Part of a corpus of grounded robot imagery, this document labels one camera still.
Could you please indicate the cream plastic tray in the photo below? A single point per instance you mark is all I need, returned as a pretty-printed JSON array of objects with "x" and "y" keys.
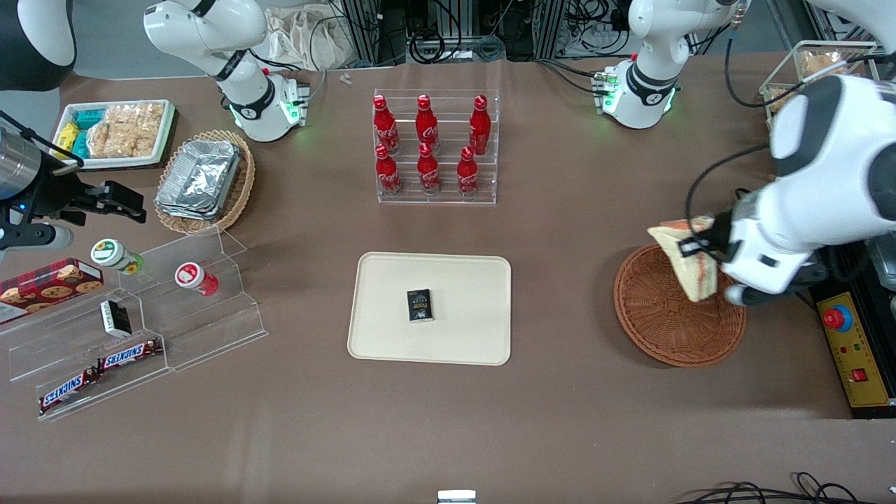
[{"x": 462, "y": 336}]

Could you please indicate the brown round wicker basket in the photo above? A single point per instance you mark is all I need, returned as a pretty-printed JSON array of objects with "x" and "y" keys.
[{"x": 665, "y": 329}]

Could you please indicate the white fabric bag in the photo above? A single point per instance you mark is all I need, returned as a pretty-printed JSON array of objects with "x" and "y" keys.
[{"x": 308, "y": 38}]

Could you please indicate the small silver white device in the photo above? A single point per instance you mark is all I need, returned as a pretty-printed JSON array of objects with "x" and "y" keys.
[{"x": 456, "y": 497}]

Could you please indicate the white rectangular snack tray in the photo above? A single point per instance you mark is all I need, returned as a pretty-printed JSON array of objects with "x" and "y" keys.
[{"x": 112, "y": 162}]

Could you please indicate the red lid strawberry cup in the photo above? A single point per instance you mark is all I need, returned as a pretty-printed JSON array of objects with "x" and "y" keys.
[{"x": 190, "y": 276}]

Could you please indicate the red plaid cookie box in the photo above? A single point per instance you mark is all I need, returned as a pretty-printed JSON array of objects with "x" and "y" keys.
[{"x": 49, "y": 287}]

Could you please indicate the Snickers chocolate bar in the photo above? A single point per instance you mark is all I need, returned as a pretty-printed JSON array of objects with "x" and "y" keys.
[
  {"x": 68, "y": 391},
  {"x": 129, "y": 355}
]

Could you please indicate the small black and white carton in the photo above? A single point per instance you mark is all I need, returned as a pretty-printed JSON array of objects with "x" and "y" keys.
[{"x": 115, "y": 318}]

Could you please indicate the clear acrylic bread box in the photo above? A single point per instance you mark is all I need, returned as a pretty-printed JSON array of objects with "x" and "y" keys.
[{"x": 770, "y": 91}]

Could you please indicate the clear acrylic stepped shelf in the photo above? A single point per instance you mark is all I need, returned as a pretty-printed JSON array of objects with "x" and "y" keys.
[{"x": 210, "y": 329}]

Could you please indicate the red cola bottle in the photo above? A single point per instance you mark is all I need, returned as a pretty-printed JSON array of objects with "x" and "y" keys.
[
  {"x": 467, "y": 175},
  {"x": 426, "y": 124},
  {"x": 428, "y": 173},
  {"x": 480, "y": 126},
  {"x": 387, "y": 175},
  {"x": 385, "y": 126}
]

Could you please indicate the clear pack of rice crackers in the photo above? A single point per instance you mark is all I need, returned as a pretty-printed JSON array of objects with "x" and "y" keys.
[
  {"x": 138, "y": 143},
  {"x": 155, "y": 114},
  {"x": 122, "y": 113},
  {"x": 103, "y": 142}
]

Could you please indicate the black box with gold print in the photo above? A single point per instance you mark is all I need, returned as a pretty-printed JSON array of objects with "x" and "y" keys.
[{"x": 420, "y": 306}]

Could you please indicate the wrapped bread in acrylic box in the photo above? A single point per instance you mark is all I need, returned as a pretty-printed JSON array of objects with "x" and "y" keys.
[{"x": 819, "y": 63}]

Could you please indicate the aluminium foil tray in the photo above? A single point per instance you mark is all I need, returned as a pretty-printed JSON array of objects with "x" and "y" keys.
[
  {"x": 199, "y": 175},
  {"x": 183, "y": 213}
]

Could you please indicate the teal snack packet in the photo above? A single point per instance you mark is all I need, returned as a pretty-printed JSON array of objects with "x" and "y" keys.
[
  {"x": 89, "y": 117},
  {"x": 80, "y": 145}
]

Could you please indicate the triangular sandwich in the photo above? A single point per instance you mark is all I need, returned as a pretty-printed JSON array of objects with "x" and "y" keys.
[{"x": 693, "y": 276}]

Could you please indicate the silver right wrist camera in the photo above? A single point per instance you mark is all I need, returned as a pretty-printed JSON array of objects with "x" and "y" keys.
[{"x": 31, "y": 236}]

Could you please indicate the green lid sunflower cup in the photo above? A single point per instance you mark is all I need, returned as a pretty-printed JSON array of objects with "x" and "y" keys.
[{"x": 110, "y": 253}]

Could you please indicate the light oval wicker basket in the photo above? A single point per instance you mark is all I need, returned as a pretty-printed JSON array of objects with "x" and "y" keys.
[{"x": 241, "y": 185}]

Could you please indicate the clear acrylic bottle rack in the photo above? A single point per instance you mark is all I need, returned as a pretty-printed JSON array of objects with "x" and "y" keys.
[{"x": 448, "y": 199}]

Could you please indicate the yellow emergency stop control box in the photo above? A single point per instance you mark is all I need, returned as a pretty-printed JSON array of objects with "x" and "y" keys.
[{"x": 857, "y": 357}]

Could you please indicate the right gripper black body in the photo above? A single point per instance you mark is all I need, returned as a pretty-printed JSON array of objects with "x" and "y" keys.
[{"x": 57, "y": 193}]

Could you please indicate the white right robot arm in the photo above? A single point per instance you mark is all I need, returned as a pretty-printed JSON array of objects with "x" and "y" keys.
[{"x": 245, "y": 91}]

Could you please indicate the yellow snack packet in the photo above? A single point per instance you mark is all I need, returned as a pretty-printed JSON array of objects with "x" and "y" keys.
[{"x": 66, "y": 133}]

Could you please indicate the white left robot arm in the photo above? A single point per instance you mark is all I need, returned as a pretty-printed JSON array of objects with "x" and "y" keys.
[{"x": 826, "y": 196}]

